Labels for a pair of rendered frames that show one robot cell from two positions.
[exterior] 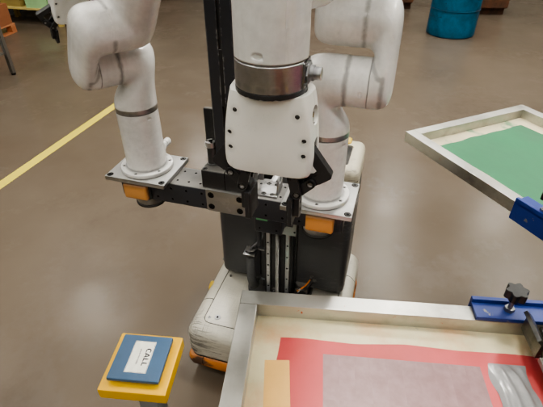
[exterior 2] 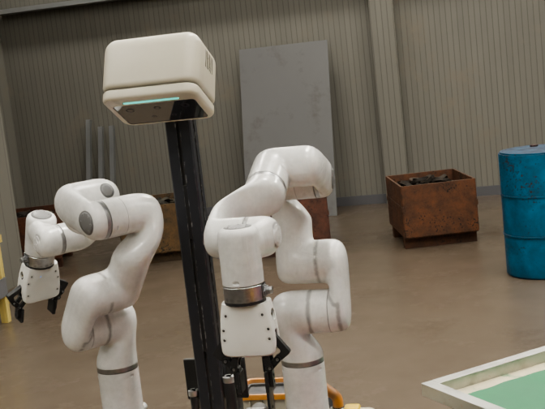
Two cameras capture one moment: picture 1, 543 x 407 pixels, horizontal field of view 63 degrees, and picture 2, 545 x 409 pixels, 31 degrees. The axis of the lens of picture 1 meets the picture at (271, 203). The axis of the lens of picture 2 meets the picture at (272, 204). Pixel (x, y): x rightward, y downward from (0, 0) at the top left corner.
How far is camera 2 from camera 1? 1.29 m
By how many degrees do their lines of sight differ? 28
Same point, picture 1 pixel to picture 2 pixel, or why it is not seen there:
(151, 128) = (134, 385)
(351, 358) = not seen: outside the picture
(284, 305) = not seen: outside the picture
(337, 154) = (315, 378)
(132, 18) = (127, 282)
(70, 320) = not seen: outside the picture
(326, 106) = (296, 334)
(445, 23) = (534, 255)
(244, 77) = (229, 295)
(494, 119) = (534, 359)
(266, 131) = (245, 325)
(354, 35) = (309, 273)
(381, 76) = (336, 301)
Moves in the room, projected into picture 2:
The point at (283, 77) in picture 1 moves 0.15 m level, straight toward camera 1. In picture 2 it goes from (251, 293) to (251, 314)
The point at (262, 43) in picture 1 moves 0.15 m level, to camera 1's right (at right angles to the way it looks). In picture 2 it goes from (238, 276) to (323, 266)
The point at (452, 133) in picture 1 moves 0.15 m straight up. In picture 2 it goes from (482, 381) to (478, 331)
